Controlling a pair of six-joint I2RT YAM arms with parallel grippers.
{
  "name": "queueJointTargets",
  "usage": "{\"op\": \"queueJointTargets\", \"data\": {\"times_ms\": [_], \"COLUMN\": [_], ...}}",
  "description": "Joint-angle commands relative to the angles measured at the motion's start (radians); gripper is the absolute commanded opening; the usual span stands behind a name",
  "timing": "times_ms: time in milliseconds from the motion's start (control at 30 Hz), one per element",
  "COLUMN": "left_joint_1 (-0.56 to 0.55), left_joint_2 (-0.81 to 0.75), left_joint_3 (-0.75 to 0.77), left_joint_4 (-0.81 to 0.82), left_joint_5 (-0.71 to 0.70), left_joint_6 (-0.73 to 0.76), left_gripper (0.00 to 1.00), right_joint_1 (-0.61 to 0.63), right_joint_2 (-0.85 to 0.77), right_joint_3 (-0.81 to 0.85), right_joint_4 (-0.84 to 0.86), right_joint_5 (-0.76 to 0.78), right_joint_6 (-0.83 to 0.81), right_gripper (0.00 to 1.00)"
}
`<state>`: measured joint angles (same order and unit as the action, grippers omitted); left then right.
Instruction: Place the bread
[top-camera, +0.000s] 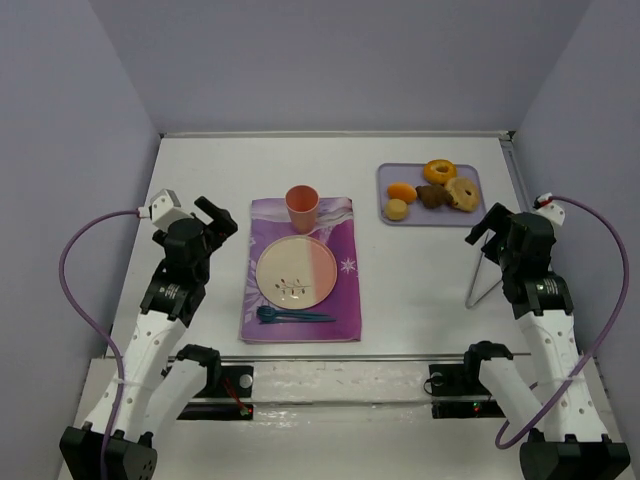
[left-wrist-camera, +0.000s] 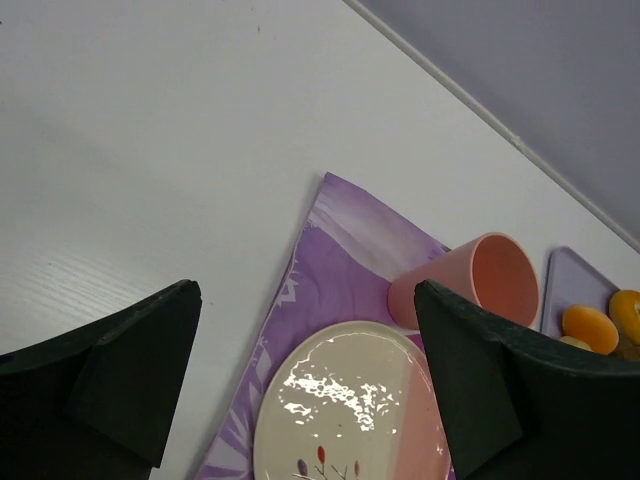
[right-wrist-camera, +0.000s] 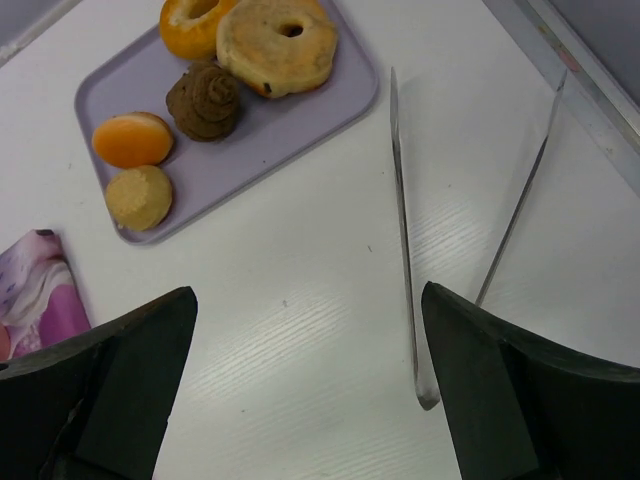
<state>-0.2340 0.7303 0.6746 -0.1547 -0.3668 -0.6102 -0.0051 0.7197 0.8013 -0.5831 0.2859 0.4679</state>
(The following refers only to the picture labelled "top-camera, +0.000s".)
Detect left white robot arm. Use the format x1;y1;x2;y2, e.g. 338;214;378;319
59;189;238;479

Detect pink plastic cup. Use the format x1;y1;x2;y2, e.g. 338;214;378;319
285;185;320;234

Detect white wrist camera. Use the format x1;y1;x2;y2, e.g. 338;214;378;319
147;189;190;233
533;193;565;227

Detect metal table rail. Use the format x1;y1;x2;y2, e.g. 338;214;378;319
167;351;534;363

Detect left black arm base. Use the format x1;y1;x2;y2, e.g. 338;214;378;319
177;365;255;421

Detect beige sugared donut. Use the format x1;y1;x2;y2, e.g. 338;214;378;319
444;177;481;212

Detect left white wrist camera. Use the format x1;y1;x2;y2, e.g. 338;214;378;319
147;189;190;233

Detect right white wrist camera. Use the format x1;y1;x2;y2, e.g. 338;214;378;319
533;193;565;227

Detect lavender plastic tray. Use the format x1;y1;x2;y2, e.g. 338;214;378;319
376;163;486;227

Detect metal tongs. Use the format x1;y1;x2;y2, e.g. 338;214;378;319
464;249;502;310

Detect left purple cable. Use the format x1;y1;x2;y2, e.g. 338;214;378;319
58;209;151;480

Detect purple snowflake placemat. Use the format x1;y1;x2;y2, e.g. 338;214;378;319
240;197;361;343

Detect blue plastic fork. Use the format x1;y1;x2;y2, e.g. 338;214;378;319
257;306;335;322

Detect brown chocolate bread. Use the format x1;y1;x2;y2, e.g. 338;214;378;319
415;184;453;209

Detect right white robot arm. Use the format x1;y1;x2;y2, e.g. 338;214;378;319
464;194;631;479

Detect round yellow bread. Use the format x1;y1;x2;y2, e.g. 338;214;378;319
384;198;409;222

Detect blue plastic spoon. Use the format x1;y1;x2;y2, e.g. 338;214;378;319
258;316;337;325

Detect orange bread roll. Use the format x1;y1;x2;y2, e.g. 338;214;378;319
387;182;417;204

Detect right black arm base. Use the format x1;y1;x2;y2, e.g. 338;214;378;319
423;363;504;420

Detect yellow glazed donut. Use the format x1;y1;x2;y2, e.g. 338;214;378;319
423;159;457;185

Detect cream and pink plate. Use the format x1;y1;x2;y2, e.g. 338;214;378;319
255;235;338;310

